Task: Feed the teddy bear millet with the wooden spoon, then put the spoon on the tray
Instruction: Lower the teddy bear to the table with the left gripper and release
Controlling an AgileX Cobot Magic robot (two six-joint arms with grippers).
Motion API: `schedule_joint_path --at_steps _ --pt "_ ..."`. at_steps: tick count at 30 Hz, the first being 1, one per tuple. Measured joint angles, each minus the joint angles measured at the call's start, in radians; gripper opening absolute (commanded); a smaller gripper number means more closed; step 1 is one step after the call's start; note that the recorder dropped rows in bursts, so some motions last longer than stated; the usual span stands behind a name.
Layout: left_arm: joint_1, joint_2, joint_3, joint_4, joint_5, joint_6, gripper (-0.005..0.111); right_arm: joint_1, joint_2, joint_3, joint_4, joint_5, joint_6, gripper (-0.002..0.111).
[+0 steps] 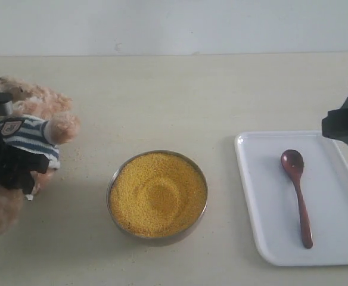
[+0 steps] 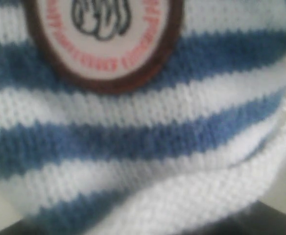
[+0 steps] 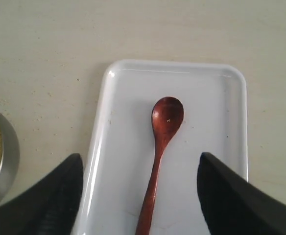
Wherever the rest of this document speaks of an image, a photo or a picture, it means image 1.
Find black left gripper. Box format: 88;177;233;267
0;92;49;194

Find teddy bear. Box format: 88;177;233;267
0;76;80;235

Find dark wooden spoon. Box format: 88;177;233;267
280;149;313;249

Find white plastic tray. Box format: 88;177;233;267
234;130;348;266

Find metal bowl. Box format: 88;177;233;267
106;150;209;247

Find yellow millet grains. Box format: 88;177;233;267
109;152;207;239

